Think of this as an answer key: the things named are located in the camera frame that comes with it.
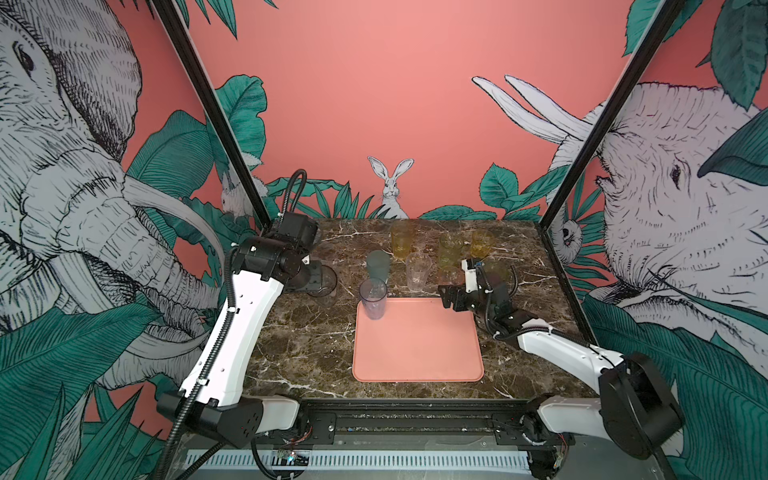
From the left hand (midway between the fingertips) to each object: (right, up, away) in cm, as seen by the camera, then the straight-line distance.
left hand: (307, 277), depth 70 cm
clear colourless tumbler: (+29, +1, +37) cm, 47 cm away
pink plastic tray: (+28, -21, +19) cm, 40 cm away
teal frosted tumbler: (+15, +2, +27) cm, 31 cm away
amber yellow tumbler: (+23, +12, +38) cm, 46 cm away
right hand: (+36, -3, +16) cm, 39 cm away
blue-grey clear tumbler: (+14, -8, +28) cm, 32 cm away
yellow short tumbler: (+53, +9, +40) cm, 67 cm away
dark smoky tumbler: (+5, -1, -1) cm, 5 cm away
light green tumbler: (+41, +7, +34) cm, 53 cm away
